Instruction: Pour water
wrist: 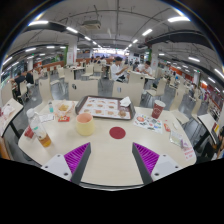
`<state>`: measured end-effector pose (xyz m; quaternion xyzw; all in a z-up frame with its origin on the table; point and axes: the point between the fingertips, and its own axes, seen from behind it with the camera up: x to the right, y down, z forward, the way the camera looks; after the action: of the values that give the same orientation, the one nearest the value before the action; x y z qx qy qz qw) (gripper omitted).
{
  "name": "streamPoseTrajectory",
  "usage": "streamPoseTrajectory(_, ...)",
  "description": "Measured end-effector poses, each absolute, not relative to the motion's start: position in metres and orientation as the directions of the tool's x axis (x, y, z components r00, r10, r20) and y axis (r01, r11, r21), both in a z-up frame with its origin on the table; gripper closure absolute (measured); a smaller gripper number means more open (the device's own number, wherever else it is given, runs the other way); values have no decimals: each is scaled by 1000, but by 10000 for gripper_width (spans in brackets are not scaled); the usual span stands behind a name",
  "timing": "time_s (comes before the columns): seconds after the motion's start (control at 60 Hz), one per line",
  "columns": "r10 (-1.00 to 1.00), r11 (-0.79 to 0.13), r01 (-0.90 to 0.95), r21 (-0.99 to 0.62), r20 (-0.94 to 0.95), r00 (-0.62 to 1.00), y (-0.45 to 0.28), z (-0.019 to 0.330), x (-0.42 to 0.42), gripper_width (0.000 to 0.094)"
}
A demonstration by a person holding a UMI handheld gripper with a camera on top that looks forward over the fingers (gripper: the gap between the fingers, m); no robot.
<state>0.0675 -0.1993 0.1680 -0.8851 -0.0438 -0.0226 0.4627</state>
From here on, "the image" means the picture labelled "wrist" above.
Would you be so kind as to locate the crumpled white napkin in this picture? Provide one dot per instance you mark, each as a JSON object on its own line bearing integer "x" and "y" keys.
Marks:
{"x": 125, "y": 102}

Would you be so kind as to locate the red sauce packet right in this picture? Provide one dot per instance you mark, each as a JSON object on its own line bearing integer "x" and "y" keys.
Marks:
{"x": 167, "y": 128}

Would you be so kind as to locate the left neighbouring table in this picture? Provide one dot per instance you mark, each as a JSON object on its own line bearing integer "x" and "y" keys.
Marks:
{"x": 10, "y": 111}

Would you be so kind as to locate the dark food tray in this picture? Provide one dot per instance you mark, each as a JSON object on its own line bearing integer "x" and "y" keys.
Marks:
{"x": 105, "y": 107}

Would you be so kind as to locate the small blue bottle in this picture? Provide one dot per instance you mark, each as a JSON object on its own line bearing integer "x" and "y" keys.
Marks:
{"x": 50, "y": 107}

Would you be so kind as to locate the fries in paper wrapper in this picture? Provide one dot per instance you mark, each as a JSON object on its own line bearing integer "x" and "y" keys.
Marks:
{"x": 63, "y": 108}

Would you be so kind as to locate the right neighbouring table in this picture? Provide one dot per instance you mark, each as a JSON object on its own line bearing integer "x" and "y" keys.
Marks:
{"x": 211, "y": 126}

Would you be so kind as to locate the red paper cup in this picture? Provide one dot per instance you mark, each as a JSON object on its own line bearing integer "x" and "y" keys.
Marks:
{"x": 158, "y": 108}

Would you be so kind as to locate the plastic bottle with orange drink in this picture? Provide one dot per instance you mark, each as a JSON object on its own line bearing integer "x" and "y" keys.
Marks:
{"x": 37, "y": 128}

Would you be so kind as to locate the beige chair left front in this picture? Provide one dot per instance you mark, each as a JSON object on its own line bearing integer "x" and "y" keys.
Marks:
{"x": 78, "y": 89}

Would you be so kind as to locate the clear plastic bag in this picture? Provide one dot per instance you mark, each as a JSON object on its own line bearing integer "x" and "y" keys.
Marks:
{"x": 176, "y": 138}

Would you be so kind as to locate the red round coaster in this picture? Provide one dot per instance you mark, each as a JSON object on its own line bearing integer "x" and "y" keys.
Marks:
{"x": 117, "y": 132}

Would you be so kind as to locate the red ketchup packet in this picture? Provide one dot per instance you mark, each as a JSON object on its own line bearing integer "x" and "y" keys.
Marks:
{"x": 64, "y": 119}

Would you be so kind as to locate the seated man at right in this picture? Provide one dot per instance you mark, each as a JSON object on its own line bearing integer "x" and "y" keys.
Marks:
{"x": 145, "y": 68}

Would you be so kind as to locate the white receipt paper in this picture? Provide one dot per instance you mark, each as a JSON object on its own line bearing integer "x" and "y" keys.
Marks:
{"x": 46, "y": 117}

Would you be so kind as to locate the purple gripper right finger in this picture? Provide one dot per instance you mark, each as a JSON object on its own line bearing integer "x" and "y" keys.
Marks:
{"x": 153, "y": 166}

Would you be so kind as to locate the man in white shirt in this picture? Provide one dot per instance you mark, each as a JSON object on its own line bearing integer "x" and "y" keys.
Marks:
{"x": 117, "y": 72}

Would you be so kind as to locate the colourful paper placemat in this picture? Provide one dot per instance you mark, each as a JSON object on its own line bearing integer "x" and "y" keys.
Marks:
{"x": 148, "y": 123}

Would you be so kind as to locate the beige chair right front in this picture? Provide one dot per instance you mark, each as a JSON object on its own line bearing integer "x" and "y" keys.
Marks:
{"x": 133, "y": 91}

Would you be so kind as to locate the yellow ceramic cup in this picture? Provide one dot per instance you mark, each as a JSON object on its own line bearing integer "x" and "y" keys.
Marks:
{"x": 85, "y": 124}

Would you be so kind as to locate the beige chair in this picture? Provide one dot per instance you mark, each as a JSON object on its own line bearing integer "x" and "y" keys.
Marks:
{"x": 133, "y": 91}
{"x": 78, "y": 89}

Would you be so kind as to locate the person in black shirt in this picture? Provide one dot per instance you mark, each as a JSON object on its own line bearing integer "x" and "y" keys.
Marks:
{"x": 19, "y": 79}

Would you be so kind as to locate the neighbouring table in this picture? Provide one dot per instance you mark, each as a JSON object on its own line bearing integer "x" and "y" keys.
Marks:
{"x": 10, "y": 111}
{"x": 211, "y": 126}

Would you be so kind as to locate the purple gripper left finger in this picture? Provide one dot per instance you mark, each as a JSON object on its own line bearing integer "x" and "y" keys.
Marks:
{"x": 70, "y": 166}

